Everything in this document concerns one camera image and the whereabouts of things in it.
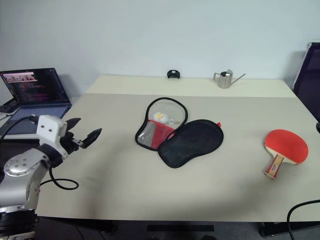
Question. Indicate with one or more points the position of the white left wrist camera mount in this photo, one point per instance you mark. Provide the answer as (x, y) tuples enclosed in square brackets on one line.
[(48, 127)]

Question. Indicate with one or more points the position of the red ping pong paddle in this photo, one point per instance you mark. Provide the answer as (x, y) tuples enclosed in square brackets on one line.
[(287, 145)]

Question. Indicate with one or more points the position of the red black paddle case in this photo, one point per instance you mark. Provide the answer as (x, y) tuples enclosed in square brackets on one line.
[(190, 145)]

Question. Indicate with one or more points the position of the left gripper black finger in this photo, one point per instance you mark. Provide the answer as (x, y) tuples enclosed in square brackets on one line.
[(91, 137), (73, 123)]

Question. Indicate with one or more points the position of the steel watering can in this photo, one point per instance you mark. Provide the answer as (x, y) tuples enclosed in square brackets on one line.
[(225, 81)]

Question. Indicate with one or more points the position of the small black clip object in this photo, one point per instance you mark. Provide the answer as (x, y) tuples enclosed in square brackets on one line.
[(173, 75)]

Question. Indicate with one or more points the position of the black office chair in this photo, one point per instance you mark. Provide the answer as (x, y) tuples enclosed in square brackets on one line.
[(310, 82)]

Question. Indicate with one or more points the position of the blue open laptop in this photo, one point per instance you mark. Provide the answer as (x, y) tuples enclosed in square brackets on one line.
[(37, 110)]

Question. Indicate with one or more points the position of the black phone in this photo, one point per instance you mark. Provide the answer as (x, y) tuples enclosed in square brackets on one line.
[(8, 107)]

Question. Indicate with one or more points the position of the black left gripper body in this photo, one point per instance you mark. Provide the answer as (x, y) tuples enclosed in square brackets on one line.
[(68, 144)]

